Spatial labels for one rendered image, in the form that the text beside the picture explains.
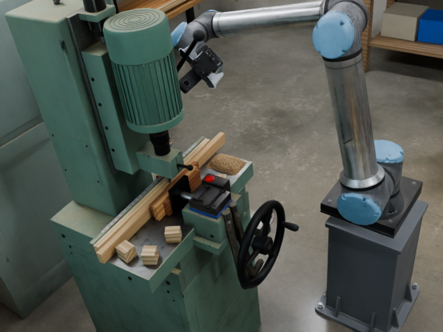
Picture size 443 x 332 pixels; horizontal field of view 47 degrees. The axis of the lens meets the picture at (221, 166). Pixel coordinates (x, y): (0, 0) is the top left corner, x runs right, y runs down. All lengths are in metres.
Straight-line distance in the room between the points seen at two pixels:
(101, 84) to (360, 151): 0.82
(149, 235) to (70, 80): 0.51
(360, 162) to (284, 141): 1.82
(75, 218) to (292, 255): 1.23
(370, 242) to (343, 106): 0.64
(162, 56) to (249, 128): 2.30
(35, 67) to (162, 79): 0.43
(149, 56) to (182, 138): 2.28
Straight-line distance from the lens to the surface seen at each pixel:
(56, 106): 1.67
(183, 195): 1.61
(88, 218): 1.88
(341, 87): 1.56
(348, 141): 1.66
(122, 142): 1.61
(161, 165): 1.60
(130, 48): 1.36
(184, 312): 1.74
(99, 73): 1.50
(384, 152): 1.90
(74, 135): 1.69
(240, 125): 3.68
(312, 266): 2.64
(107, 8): 1.50
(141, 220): 1.61
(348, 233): 2.04
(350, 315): 2.43
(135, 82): 1.40
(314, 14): 1.67
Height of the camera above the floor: 1.98
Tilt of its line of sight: 37 degrees down
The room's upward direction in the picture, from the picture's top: 8 degrees counter-clockwise
